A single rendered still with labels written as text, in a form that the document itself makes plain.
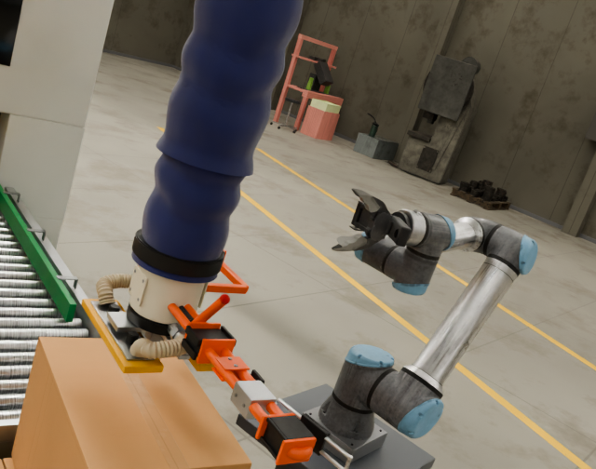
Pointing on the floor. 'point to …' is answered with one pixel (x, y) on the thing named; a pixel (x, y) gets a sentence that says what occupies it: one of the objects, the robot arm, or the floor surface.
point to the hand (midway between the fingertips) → (343, 220)
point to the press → (438, 154)
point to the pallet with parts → (482, 194)
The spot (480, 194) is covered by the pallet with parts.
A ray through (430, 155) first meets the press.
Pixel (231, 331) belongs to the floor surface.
